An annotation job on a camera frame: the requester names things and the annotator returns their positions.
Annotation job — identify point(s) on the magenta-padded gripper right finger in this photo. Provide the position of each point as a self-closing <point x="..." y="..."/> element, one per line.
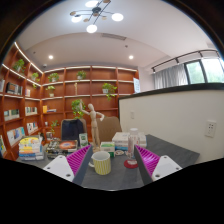
<point x="160" y="166"/>

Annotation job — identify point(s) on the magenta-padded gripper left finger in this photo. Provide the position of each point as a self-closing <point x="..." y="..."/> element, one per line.
<point x="61" y="166"/>

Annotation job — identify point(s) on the dark stack of books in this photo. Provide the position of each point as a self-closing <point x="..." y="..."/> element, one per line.
<point x="61" y="148"/>

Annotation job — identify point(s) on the flat round red coaster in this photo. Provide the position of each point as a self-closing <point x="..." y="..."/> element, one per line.
<point x="127" y="165"/>

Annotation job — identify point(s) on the small green standing card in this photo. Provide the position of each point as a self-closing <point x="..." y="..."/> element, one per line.
<point x="83" y="139"/>

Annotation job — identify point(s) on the clear plastic drink bottle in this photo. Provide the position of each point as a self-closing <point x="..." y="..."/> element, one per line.
<point x="133" y="141"/>

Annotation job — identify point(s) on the colourful stack of books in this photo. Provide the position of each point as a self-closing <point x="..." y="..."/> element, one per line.
<point x="30" y="148"/>

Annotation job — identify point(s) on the dark blue office chair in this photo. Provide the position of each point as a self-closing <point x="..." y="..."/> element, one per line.
<point x="71" y="129"/>

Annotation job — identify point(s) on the yellow-green striped mug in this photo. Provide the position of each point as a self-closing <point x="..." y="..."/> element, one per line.
<point x="102" y="163"/>

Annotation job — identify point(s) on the green and white box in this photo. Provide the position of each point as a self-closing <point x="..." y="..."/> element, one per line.
<point x="107" y="148"/>

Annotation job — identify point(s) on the wooden artist mannequin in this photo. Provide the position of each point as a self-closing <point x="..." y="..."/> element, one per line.
<point x="94" y="125"/>

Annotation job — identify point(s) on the brown upholstered chair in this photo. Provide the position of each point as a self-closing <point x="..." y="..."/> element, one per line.
<point x="109" y="128"/>

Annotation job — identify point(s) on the white poster board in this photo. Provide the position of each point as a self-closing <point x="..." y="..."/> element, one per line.
<point x="137" y="85"/>

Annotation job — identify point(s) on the grey window curtain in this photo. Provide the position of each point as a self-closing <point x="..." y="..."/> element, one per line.
<point x="170" y="76"/>

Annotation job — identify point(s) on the black-framed window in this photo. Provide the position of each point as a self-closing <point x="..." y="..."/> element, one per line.
<point x="205" y="70"/>

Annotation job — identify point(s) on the branched ceiling light fixture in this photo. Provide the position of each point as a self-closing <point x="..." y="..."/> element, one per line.
<point x="96" y="11"/>

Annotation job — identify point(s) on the white wall switch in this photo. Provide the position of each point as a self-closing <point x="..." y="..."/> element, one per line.
<point x="132" y="114"/>

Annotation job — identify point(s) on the white wall power outlet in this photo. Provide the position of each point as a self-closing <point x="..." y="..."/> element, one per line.
<point x="210" y="128"/>

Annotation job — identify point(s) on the wooden wall shelf unit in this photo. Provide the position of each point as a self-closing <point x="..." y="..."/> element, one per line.
<point x="66" y="93"/>

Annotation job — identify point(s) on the black ceiling track rail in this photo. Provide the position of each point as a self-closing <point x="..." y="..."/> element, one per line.
<point x="180" y="59"/>

